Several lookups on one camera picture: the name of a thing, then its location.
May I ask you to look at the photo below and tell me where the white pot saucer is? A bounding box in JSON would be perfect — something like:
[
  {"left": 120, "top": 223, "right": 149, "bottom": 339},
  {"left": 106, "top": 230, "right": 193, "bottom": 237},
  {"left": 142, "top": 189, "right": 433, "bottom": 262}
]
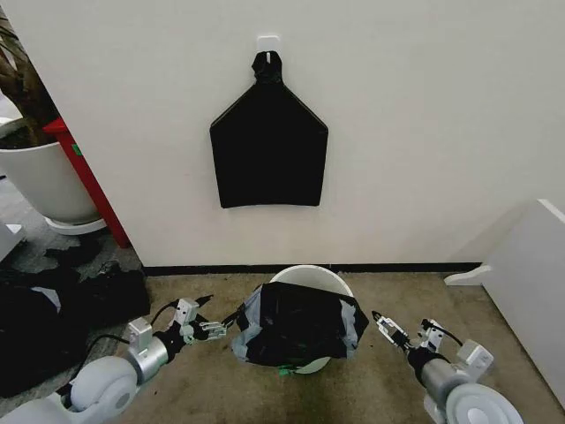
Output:
[{"left": 43, "top": 215, "right": 109, "bottom": 237}]

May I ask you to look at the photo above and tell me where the white round trash bin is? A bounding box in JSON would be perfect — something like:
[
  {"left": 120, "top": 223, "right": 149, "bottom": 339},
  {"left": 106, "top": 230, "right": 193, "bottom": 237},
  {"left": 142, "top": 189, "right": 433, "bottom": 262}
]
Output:
[{"left": 267, "top": 264, "right": 355, "bottom": 377}]

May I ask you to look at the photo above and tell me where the pile of black bags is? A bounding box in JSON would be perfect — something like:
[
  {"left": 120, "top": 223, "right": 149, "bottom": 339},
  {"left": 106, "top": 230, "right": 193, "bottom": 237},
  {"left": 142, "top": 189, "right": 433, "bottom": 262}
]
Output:
[{"left": 0, "top": 246, "right": 152, "bottom": 399}]

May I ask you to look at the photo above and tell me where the brown plant trunk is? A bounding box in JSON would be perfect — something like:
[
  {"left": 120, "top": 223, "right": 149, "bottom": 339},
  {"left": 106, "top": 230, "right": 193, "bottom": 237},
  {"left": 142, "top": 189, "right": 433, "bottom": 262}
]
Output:
[{"left": 0, "top": 8, "right": 59, "bottom": 148}]

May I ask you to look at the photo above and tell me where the white furniture panel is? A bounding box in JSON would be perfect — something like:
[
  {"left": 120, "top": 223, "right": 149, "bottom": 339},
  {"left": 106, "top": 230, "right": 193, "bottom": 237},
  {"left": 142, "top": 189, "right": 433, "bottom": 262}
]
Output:
[{"left": 442, "top": 198, "right": 565, "bottom": 408}]

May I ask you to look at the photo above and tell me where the red board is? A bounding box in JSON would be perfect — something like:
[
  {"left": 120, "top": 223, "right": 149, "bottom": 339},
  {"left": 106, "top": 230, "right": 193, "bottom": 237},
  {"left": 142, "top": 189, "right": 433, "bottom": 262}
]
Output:
[{"left": 41, "top": 116, "right": 132, "bottom": 249}]

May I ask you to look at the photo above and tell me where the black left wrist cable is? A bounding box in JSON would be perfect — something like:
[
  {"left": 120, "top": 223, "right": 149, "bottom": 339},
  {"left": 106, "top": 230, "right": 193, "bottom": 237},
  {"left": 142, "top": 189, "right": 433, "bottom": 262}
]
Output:
[{"left": 148, "top": 299, "right": 180, "bottom": 330}]

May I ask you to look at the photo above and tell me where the white wall hook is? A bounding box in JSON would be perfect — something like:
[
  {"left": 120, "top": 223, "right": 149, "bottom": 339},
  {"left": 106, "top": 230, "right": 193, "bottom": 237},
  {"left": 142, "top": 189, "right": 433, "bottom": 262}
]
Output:
[{"left": 256, "top": 34, "right": 282, "bottom": 63}]

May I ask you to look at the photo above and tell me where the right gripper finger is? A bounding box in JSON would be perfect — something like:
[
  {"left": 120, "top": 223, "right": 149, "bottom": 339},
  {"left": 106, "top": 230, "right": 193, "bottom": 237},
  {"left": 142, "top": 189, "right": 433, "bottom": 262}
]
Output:
[
  {"left": 372, "top": 310, "right": 410, "bottom": 352},
  {"left": 375, "top": 310, "right": 410, "bottom": 346}
]

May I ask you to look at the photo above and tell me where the black baseboard strip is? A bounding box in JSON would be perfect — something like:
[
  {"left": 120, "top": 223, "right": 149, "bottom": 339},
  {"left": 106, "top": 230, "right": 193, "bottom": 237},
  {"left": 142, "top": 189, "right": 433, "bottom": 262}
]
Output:
[{"left": 142, "top": 262, "right": 471, "bottom": 277}]

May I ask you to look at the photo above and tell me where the white plant pot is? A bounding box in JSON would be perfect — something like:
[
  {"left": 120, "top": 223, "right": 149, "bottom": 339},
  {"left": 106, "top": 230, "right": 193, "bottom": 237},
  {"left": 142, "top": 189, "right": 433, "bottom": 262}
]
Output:
[{"left": 0, "top": 139, "right": 102, "bottom": 224}]

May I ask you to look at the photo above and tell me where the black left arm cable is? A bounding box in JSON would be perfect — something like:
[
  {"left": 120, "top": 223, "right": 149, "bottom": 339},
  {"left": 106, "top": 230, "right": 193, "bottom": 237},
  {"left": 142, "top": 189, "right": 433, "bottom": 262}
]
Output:
[{"left": 82, "top": 332, "right": 133, "bottom": 368}]

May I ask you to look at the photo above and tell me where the black hanging garbage bag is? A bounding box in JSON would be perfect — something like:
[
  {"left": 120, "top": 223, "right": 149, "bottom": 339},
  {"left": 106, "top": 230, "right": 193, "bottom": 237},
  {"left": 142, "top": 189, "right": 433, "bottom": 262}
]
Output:
[{"left": 208, "top": 49, "right": 330, "bottom": 210}]

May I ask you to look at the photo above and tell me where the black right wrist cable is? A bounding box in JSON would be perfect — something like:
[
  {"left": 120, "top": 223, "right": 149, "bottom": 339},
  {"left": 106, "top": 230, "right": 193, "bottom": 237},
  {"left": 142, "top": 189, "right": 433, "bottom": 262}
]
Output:
[{"left": 440, "top": 328, "right": 466, "bottom": 348}]

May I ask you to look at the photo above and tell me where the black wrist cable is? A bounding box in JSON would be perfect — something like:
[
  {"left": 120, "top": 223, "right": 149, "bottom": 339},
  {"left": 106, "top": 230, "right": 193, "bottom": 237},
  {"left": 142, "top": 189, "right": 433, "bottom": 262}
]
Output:
[
  {"left": 148, "top": 299, "right": 180, "bottom": 330},
  {"left": 440, "top": 328, "right": 466, "bottom": 348}
]

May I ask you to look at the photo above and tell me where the black garbage bag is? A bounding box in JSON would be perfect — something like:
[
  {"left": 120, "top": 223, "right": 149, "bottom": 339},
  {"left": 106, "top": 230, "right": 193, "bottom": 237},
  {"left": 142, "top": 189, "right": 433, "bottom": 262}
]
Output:
[
  {"left": 230, "top": 282, "right": 370, "bottom": 366},
  {"left": 208, "top": 49, "right": 330, "bottom": 210}
]

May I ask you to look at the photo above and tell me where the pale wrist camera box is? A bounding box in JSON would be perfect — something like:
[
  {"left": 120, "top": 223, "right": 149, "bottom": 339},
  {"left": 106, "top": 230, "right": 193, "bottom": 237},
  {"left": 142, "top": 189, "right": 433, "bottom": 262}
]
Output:
[
  {"left": 175, "top": 298, "right": 199, "bottom": 329},
  {"left": 418, "top": 318, "right": 446, "bottom": 351}
]

